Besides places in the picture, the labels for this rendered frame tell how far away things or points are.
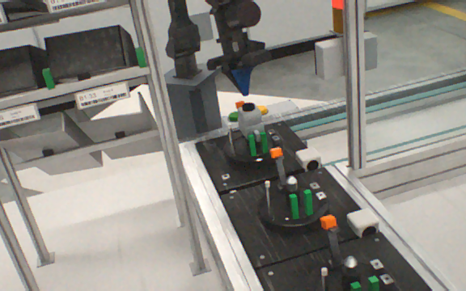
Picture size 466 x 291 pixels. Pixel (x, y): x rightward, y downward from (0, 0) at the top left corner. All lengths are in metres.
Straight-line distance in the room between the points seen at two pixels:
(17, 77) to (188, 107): 0.67
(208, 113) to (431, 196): 0.65
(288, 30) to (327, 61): 3.42
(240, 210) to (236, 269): 0.16
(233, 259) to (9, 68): 0.51
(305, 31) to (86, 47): 3.71
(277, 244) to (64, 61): 0.49
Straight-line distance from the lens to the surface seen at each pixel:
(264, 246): 0.97
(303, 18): 4.51
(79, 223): 1.35
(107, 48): 0.92
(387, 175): 1.22
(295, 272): 0.91
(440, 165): 1.30
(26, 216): 1.20
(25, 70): 0.93
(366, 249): 0.95
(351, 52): 1.05
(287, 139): 1.28
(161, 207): 1.32
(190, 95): 1.47
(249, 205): 1.07
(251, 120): 1.18
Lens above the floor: 1.60
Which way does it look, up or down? 29 degrees down
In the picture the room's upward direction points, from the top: 9 degrees counter-clockwise
